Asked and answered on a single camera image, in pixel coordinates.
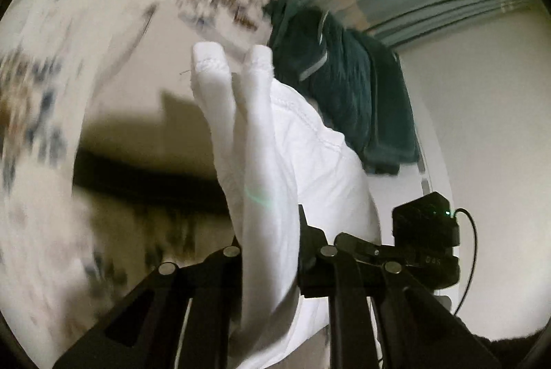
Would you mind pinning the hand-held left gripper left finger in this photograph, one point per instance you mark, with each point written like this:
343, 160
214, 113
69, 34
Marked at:
206, 287

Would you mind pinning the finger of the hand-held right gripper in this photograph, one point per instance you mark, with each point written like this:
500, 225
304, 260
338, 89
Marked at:
361, 245

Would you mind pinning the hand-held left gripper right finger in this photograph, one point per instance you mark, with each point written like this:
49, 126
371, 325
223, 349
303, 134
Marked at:
310, 240

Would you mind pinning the white t-shirt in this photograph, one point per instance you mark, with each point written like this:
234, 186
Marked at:
267, 145

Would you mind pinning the person's right forearm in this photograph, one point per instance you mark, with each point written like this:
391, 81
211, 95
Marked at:
516, 351

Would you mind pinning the white bed headboard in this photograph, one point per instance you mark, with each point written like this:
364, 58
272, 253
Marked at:
434, 145

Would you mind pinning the folded black garment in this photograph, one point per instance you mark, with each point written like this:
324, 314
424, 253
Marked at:
150, 179

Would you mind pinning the dark green quilt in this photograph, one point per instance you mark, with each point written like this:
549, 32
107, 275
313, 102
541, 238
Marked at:
357, 93

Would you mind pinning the folded beige garment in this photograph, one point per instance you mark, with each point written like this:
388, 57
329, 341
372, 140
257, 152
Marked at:
129, 84

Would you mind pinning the floral bed blanket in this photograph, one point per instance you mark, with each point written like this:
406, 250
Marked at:
43, 115

